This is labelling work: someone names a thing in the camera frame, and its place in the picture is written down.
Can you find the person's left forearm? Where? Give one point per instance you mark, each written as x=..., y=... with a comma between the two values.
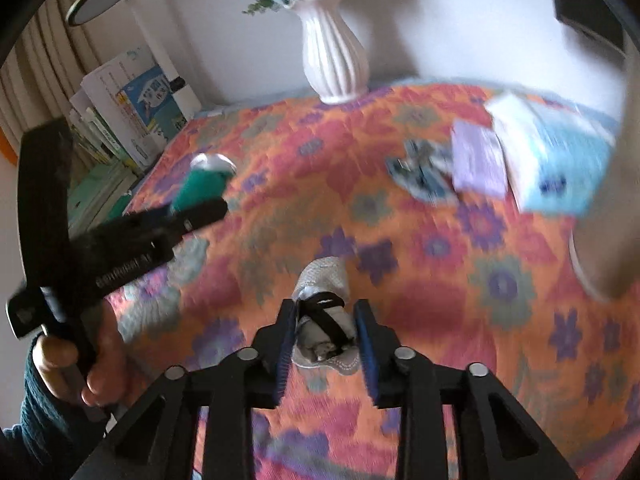
x=45, y=435

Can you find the row of upright books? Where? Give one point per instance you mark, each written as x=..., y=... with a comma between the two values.
x=145, y=110

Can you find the blue white printed packet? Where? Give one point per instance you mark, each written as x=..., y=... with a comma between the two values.
x=420, y=175

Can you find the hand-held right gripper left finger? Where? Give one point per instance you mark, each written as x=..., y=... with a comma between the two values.
x=282, y=350

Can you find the white ribbed vase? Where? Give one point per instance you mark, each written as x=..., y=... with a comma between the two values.
x=332, y=60

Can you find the purple tissue packet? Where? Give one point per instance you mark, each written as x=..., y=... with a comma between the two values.
x=477, y=160

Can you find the floral quilted mat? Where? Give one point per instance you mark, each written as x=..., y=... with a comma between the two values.
x=425, y=285

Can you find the gold thermos bottle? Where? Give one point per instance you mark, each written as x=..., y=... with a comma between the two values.
x=615, y=210

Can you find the green book stack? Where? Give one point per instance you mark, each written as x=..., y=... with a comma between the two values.
x=100, y=185

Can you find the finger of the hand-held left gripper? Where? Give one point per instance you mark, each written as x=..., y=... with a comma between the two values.
x=205, y=212

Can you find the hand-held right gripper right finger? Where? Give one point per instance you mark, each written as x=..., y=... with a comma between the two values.
x=367, y=350

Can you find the green tissue packet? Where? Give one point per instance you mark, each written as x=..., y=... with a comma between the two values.
x=200, y=187

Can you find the black monitor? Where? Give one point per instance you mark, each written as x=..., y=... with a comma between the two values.
x=590, y=5

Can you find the person's left hand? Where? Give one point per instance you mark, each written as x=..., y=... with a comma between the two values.
x=107, y=360

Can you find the orange panel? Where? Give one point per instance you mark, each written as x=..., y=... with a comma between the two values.
x=6, y=150

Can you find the cream pleated curtain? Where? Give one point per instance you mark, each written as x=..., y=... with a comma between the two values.
x=45, y=60

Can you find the white blue tissue pack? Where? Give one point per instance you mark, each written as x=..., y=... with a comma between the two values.
x=550, y=160

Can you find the grey white cloth item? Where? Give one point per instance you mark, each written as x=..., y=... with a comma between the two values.
x=322, y=272

